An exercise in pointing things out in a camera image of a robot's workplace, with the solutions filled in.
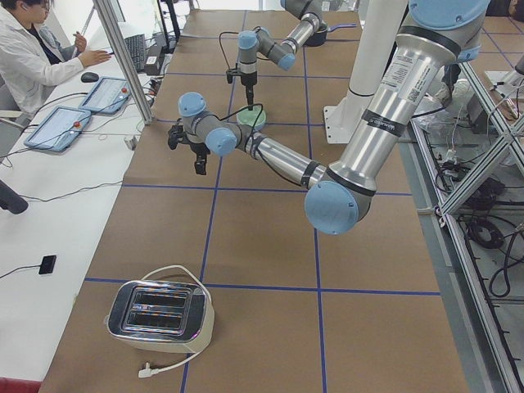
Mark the black keyboard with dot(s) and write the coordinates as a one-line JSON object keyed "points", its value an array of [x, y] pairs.
{"points": [[136, 45]]}

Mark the blue teach pendant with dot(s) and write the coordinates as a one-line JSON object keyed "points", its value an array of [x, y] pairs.
{"points": [[59, 129], [107, 96]]}

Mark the small black square device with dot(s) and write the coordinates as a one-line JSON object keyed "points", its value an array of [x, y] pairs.
{"points": [[47, 265]]}

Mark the green bowl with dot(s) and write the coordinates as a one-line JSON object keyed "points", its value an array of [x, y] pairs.
{"points": [[253, 116]]}

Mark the crumpled clear plastic bag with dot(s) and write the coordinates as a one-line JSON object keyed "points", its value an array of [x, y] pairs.
{"points": [[431, 105]]}

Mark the dark blue saucepan with lid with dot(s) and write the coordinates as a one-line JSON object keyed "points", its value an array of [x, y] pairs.
{"points": [[319, 38]]}

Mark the black computer mouse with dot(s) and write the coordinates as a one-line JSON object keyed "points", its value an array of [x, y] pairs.
{"points": [[89, 77]]}

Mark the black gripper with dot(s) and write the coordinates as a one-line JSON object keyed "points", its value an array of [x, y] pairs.
{"points": [[248, 79], [198, 148]]}

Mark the blue teach pendant far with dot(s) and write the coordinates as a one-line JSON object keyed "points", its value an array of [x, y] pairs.
{"points": [[107, 96]]}

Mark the person in white coat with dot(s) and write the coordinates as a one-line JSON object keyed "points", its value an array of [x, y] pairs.
{"points": [[33, 62]]}

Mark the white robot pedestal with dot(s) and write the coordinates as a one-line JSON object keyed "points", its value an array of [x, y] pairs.
{"points": [[356, 90]]}

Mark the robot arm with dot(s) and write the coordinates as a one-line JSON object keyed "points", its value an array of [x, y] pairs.
{"points": [[402, 47], [311, 31]]}

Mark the blue teach pendant near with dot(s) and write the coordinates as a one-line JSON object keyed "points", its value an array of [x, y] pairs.
{"points": [[59, 129]]}

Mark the silver white toaster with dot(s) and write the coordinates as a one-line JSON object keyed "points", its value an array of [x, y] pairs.
{"points": [[169, 317]]}

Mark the aluminium frame post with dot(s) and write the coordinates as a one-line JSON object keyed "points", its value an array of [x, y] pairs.
{"points": [[111, 27]]}

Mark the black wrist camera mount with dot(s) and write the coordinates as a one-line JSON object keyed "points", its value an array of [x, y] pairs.
{"points": [[177, 135], [231, 73]]}

